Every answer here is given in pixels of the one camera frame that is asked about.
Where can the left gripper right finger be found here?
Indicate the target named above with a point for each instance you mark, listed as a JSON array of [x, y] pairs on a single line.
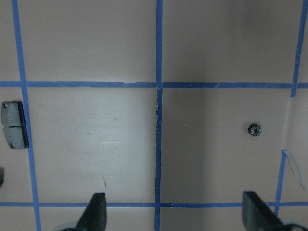
[[256, 215]]

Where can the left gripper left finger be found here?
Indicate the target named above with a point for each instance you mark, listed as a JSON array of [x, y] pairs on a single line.
[[94, 217]]

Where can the small black bearing gear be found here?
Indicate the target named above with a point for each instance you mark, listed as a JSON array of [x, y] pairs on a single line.
[[254, 129]]

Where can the dark grey brake pad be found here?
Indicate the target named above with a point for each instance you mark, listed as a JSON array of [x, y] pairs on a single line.
[[14, 124]]

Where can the brown paper table mat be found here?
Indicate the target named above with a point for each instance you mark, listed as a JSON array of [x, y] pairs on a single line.
[[149, 102]]

